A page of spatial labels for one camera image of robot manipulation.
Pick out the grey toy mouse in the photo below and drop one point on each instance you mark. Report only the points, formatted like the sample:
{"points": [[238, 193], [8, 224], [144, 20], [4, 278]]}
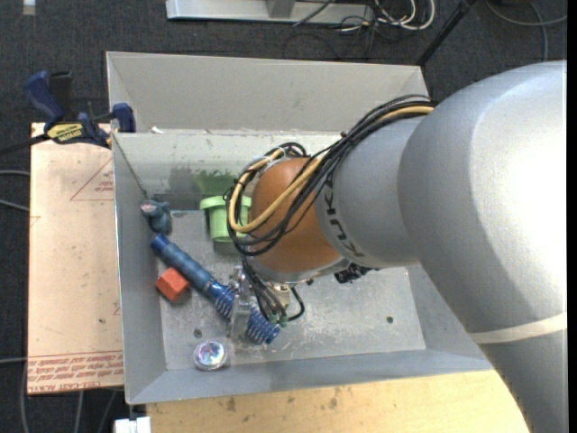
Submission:
{"points": [[158, 217]]}

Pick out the brown cardboard board, red print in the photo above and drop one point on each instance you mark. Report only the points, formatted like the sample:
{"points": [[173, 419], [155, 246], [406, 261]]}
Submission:
{"points": [[72, 264]]}

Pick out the light green plastic cup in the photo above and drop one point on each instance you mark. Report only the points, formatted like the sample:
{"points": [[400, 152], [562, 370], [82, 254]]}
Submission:
{"points": [[219, 223]]}

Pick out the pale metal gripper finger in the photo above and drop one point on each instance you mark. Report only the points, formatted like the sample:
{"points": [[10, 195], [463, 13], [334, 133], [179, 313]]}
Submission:
{"points": [[238, 287], [241, 320]]}

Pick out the orange-red block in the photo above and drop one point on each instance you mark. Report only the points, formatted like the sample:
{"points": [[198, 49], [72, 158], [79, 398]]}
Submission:
{"points": [[171, 284]]}

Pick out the blue tool with coiled spring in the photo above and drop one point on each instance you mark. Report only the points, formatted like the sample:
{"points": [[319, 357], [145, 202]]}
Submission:
{"points": [[185, 262]]}

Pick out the black cylinder on white bracket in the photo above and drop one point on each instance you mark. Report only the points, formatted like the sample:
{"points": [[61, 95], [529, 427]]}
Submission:
{"points": [[349, 273]]}

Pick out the grey metal bin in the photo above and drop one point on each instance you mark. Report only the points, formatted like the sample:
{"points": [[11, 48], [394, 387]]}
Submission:
{"points": [[342, 332]]}

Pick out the clear glass ball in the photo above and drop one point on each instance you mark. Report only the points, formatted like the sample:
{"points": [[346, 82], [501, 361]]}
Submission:
{"points": [[209, 355]]}

